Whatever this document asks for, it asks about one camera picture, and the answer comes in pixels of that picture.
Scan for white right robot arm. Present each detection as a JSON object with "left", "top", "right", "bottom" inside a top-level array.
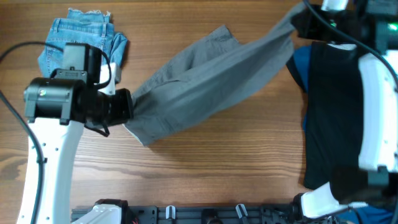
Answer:
[{"left": 288, "top": 1, "right": 397, "bottom": 223}]

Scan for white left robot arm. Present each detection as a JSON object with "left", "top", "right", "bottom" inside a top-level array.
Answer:
[{"left": 17, "top": 44, "right": 132, "bottom": 223}]

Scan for teal blue garment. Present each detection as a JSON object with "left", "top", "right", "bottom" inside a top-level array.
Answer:
[{"left": 293, "top": 45, "right": 312, "bottom": 93}]

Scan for grey shorts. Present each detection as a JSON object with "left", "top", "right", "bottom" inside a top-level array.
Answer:
[{"left": 124, "top": 3, "right": 305, "bottom": 146}]

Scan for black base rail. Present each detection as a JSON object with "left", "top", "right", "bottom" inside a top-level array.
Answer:
[{"left": 70, "top": 198, "right": 343, "bottom": 224}]

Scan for black garment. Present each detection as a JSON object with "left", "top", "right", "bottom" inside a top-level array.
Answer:
[{"left": 287, "top": 42, "right": 363, "bottom": 190}]

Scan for light blue denim jeans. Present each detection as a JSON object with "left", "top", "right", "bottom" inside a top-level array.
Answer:
[{"left": 45, "top": 8, "right": 128, "bottom": 67}]

